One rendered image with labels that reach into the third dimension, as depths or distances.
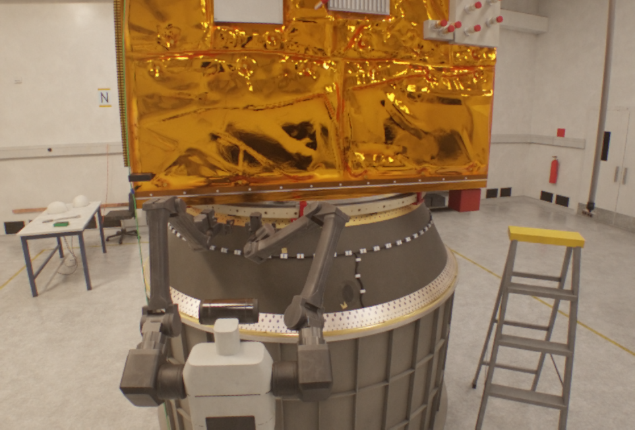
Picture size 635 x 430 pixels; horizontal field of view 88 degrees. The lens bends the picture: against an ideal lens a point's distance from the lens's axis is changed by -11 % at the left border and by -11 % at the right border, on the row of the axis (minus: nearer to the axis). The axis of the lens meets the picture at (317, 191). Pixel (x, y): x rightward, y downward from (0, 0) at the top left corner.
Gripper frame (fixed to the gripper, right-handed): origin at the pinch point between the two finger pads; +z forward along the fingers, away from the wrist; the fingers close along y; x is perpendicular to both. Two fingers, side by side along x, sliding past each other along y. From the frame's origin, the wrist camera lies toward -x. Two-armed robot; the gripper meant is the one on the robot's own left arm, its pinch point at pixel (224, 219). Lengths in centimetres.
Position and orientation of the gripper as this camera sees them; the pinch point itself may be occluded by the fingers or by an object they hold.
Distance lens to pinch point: 182.6
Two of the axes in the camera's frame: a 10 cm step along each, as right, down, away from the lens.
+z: 3.2, -3.7, 8.7
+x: 0.6, 9.3, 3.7
